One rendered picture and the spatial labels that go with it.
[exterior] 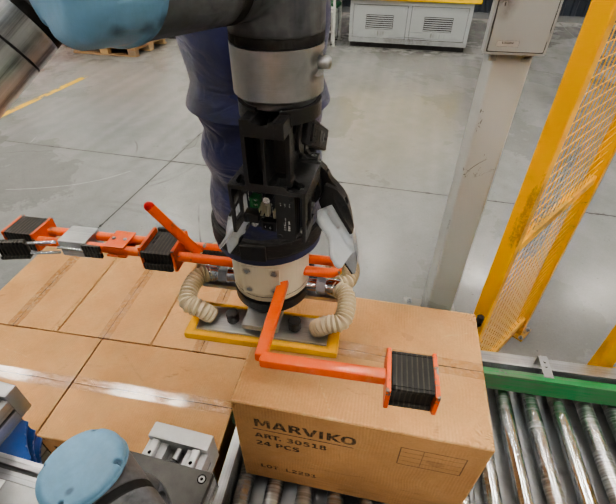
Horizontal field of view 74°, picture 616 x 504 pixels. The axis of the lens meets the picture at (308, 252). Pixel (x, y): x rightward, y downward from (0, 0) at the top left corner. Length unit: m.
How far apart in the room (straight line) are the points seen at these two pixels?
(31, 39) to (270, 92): 0.17
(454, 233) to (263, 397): 1.30
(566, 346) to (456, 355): 1.60
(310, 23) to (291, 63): 0.03
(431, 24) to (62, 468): 7.88
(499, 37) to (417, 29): 6.50
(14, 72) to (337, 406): 0.88
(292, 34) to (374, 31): 7.86
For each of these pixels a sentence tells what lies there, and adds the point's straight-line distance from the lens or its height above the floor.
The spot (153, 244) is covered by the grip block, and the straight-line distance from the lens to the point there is 1.00.
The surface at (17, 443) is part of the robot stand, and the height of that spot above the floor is 0.90.
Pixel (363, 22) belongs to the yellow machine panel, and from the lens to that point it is 8.17.
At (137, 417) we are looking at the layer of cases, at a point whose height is 0.54.
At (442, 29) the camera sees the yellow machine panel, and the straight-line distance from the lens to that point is 8.12.
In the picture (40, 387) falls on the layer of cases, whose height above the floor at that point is 0.54.
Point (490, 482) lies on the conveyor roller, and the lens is 1.48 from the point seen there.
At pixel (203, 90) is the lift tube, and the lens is 0.67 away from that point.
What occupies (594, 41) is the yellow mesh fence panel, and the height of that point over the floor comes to 1.62.
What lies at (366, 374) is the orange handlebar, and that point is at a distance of 0.72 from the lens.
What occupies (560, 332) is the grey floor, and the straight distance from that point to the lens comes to 2.78.
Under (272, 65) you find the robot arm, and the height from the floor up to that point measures 1.75.
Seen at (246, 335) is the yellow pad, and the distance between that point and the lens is 0.92.
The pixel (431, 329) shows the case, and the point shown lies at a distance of 1.21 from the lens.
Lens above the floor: 1.84
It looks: 39 degrees down
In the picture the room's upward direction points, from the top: straight up
